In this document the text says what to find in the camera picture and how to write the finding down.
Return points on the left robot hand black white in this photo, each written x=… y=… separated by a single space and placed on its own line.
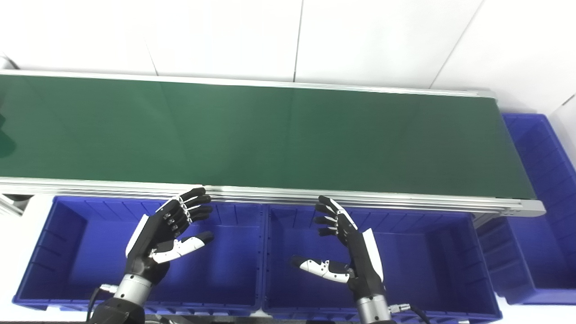
x=148 y=243

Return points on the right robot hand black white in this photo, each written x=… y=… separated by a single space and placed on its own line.
x=364 y=265

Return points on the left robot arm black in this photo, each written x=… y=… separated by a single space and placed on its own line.
x=121 y=310

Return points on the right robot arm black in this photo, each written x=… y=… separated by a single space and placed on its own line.
x=371 y=310

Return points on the blue plastic bin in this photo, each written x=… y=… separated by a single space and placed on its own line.
x=544 y=202
x=90 y=252
x=427 y=261

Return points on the green conveyor belt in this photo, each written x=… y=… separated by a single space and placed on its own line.
x=360 y=202
x=270 y=135

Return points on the aluminium conveyor support leg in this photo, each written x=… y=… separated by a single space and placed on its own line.
x=11 y=204

